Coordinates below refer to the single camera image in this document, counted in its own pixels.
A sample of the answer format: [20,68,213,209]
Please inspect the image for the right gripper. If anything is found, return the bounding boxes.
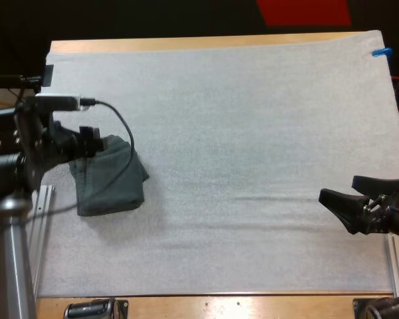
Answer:
[318,175,399,241]

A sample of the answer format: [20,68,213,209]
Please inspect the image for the blue clip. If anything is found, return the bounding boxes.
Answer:
[371,46,394,58]

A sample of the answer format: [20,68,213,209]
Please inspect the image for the grey-green towel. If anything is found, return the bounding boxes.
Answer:
[75,165,146,218]
[68,134,151,187]

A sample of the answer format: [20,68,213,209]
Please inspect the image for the black camera cable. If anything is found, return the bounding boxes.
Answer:
[26,96,136,221]

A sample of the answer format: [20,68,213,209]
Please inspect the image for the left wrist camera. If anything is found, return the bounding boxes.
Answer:
[35,94,83,112]

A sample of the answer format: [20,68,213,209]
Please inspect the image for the ribbed aluminium rail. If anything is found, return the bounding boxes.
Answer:
[384,233,399,297]
[27,185,56,297]

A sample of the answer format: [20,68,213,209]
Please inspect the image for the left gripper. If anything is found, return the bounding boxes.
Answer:
[51,120,108,163]

